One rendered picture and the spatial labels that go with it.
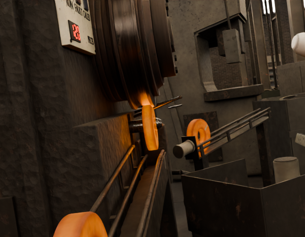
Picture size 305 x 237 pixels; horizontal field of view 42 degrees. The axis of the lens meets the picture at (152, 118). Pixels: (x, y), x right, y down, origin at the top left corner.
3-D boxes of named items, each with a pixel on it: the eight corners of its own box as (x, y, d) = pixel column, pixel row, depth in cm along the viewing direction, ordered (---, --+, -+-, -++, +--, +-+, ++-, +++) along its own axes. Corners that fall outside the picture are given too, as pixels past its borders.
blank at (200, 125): (196, 160, 185) (203, 160, 183) (182, 136, 178) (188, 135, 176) (208, 136, 195) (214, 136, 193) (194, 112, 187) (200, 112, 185)
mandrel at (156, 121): (115, 130, 143) (114, 138, 140) (112, 120, 140) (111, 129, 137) (163, 123, 141) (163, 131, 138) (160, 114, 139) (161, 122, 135)
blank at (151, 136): (141, 128, 128) (152, 126, 128) (141, 96, 139) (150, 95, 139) (149, 159, 139) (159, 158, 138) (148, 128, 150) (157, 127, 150)
